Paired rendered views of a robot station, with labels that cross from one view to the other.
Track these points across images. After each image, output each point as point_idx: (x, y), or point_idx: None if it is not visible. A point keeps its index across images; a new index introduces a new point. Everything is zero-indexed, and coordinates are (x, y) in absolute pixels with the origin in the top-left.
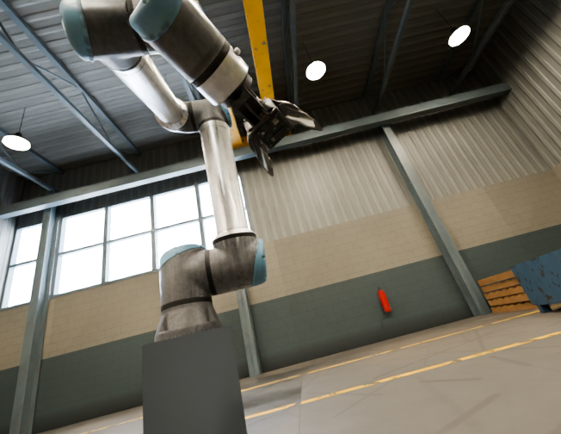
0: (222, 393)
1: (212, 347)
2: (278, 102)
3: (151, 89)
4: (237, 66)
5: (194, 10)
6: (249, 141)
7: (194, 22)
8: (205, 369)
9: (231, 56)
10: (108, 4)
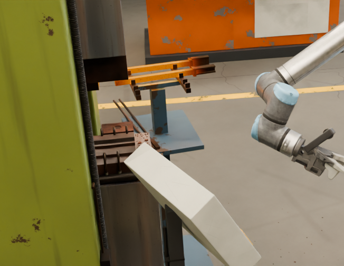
0: None
1: None
2: (319, 155)
3: (316, 69)
4: (285, 153)
5: (263, 140)
6: None
7: (264, 143)
8: None
9: (282, 150)
10: (260, 96)
